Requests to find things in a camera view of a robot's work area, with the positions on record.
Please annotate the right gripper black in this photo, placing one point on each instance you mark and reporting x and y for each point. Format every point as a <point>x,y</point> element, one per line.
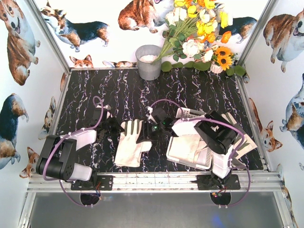
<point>146,129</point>

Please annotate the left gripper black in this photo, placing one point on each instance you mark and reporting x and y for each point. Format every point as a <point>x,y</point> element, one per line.
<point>110,126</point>

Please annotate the white glove grey palm patch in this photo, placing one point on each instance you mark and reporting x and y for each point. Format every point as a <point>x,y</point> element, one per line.
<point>128,151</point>

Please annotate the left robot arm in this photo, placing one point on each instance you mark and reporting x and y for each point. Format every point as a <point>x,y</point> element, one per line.
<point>57,160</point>

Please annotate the white perforated storage basket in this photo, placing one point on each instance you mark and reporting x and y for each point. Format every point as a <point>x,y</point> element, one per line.
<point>184,125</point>

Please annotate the glove beside basket right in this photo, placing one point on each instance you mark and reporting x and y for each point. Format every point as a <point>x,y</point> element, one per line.
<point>247,145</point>

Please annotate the grey metal bucket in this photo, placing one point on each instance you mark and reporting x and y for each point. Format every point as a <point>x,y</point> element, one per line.
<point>149,65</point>

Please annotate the small white sunflower pot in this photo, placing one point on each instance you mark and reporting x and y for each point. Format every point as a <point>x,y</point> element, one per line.
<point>214,68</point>

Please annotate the artificial flower bouquet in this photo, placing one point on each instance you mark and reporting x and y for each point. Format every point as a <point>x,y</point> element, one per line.
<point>193,29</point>

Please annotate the aluminium front rail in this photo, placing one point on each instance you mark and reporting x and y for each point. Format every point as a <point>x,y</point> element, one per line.
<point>168,181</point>

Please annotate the left aluminium post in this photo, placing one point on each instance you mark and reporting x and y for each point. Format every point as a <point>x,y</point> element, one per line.
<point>40,20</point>

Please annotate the aluminium post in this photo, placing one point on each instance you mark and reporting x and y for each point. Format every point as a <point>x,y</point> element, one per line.
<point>40,20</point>
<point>271,4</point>

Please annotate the right aluminium post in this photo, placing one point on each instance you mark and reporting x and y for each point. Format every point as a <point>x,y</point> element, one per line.
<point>271,4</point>

